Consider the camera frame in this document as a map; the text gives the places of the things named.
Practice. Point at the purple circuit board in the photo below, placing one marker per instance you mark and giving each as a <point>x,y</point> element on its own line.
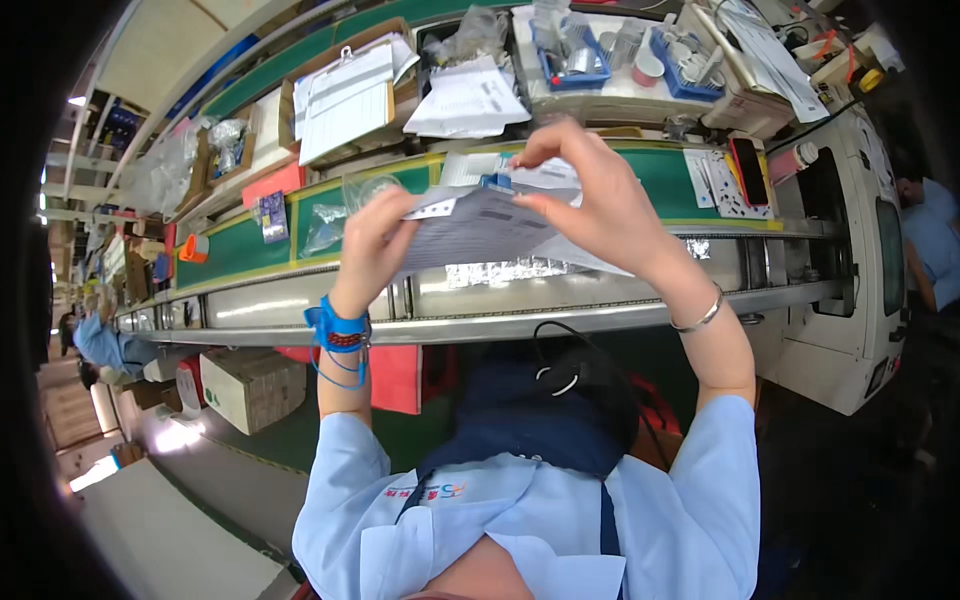
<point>272,217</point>

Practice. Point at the orange tape roll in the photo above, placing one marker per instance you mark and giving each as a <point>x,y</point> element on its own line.
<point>193,248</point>

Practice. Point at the blue tray with metal parts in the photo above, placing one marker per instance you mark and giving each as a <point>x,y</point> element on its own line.
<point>686,67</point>
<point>574,56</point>

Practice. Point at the black bin with plastic bags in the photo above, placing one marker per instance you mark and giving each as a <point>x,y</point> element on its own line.
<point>465,37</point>

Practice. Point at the red bin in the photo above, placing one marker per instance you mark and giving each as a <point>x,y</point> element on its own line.
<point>396,379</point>

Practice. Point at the pile of white papers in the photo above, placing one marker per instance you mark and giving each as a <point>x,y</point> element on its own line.
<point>465,101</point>

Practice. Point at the clipboard with white papers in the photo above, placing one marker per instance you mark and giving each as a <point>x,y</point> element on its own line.
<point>345,105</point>

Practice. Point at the white printed paper sheets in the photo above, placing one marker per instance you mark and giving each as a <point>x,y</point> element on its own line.
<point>480,225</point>

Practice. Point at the small blue part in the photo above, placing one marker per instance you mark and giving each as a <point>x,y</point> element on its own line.
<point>496,181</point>

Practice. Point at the cardboard carton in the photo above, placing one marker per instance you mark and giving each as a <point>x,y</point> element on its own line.
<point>251,388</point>

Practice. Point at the person's body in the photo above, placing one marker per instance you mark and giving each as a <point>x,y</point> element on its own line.
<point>540,525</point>

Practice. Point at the person's left fingers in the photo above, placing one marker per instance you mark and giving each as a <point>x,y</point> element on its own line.
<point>394,214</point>

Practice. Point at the person's left hand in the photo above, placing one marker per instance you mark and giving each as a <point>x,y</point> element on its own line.
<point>367,247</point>

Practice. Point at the large white paper sheet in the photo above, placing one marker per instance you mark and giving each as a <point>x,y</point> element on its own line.
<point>769,56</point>

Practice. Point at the person's right hand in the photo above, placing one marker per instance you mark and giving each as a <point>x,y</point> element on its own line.
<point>615,210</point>

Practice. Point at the white label sheet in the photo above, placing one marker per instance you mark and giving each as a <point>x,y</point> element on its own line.
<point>720,187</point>

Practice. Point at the green conveyor belt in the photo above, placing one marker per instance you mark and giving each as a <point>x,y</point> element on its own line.
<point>240,247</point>

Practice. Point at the red phone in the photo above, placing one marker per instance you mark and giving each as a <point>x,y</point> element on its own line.
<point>749,172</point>

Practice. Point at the clear plastic bag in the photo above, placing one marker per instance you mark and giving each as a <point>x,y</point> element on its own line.
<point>324,229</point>
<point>367,189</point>

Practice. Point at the person's legs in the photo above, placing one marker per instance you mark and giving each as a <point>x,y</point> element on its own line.
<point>525,412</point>

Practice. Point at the pink bottle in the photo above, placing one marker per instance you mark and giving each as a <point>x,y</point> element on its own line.
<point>791,160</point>

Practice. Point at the red flat box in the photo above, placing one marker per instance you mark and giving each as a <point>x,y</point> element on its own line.
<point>274,184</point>

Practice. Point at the cardboard tray with plastic bags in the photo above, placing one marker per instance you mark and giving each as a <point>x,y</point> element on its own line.
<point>225,146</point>

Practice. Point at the open cardboard box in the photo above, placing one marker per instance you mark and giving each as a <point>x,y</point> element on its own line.
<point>296,112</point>

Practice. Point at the silver foil strip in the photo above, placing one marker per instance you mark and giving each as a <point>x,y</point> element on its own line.
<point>510,271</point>

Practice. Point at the white machine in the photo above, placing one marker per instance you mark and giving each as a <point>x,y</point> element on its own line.
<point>840,285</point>

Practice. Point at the yellow tape roll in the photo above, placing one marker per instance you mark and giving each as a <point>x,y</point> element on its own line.
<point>870,79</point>

